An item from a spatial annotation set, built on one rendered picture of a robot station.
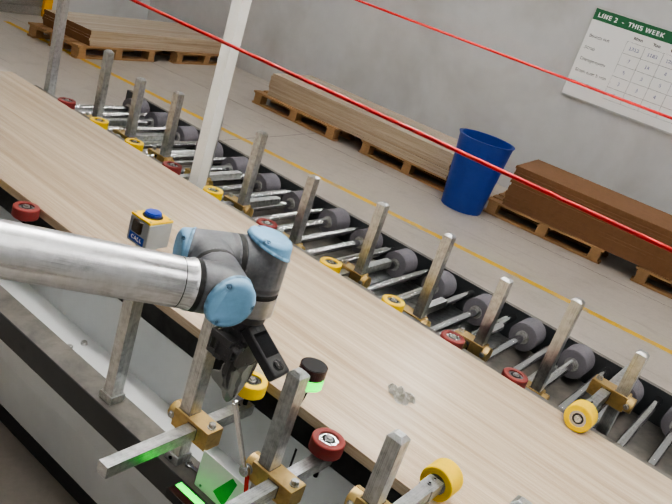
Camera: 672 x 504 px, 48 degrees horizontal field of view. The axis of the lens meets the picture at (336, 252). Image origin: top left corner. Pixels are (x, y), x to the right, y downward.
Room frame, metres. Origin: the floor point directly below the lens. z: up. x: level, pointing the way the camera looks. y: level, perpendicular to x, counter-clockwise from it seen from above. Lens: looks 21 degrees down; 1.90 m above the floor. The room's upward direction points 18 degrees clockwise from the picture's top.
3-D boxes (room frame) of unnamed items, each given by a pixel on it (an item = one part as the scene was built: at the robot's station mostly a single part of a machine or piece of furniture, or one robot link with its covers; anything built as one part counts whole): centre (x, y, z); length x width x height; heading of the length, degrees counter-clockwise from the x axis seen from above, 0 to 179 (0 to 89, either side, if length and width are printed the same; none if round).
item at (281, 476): (1.31, -0.03, 0.85); 0.14 x 0.06 x 0.05; 59
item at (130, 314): (1.59, 0.43, 0.93); 0.05 x 0.05 x 0.45; 59
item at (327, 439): (1.43, -0.12, 0.85); 0.08 x 0.08 x 0.11
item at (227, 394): (1.30, 0.14, 1.05); 0.06 x 0.03 x 0.09; 59
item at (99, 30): (9.17, 3.06, 0.23); 2.42 x 0.76 x 0.17; 156
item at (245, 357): (1.31, 0.13, 1.15); 0.09 x 0.08 x 0.12; 59
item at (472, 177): (7.02, -1.01, 0.35); 0.55 x 0.55 x 0.70
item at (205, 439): (1.44, 0.19, 0.82); 0.14 x 0.06 x 0.05; 59
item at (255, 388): (1.56, 0.09, 0.85); 0.08 x 0.08 x 0.11
